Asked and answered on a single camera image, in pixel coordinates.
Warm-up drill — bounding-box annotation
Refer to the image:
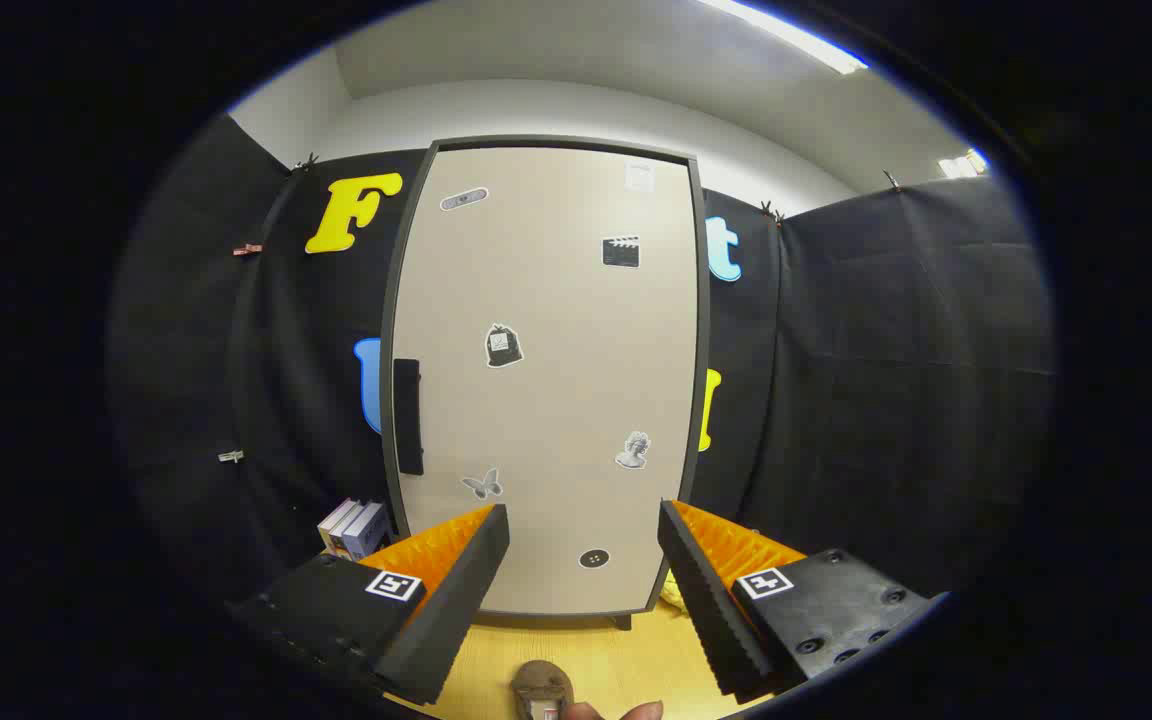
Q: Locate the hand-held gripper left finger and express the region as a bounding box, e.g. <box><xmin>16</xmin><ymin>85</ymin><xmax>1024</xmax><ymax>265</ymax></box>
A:
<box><xmin>226</xmin><ymin>503</ymin><xmax>511</xmax><ymax>707</ymax></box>

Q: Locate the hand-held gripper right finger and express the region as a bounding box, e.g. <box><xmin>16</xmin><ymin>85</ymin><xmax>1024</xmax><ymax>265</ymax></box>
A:
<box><xmin>657</xmin><ymin>499</ymin><xmax>937</xmax><ymax>703</ymax></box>

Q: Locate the brown fuzzy shoe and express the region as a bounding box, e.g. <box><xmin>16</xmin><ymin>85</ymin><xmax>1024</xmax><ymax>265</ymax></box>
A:
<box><xmin>510</xmin><ymin>660</ymin><xmax>577</xmax><ymax>720</ymax></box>

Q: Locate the beige shoe cabinet door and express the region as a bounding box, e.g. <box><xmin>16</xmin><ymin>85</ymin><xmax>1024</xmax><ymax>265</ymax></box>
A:
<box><xmin>391</xmin><ymin>147</ymin><xmax>702</xmax><ymax>616</ymax></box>

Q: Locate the dark framed shoe cabinet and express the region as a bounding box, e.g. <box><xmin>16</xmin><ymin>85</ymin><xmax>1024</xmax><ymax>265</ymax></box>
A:
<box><xmin>379</xmin><ymin>135</ymin><xmax>713</xmax><ymax>632</ymax></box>

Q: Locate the blue book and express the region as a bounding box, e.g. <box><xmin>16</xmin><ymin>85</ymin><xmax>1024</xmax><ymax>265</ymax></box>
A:
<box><xmin>343</xmin><ymin>502</ymin><xmax>393</xmax><ymax>562</ymax></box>

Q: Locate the black backdrop cloth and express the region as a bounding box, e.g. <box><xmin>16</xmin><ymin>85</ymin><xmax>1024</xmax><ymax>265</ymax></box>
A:
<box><xmin>106</xmin><ymin>112</ymin><xmax>1057</xmax><ymax>621</ymax></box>

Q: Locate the long ceiling light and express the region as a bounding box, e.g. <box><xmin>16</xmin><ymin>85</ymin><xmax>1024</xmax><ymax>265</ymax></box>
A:
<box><xmin>704</xmin><ymin>0</ymin><xmax>869</xmax><ymax>76</ymax></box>

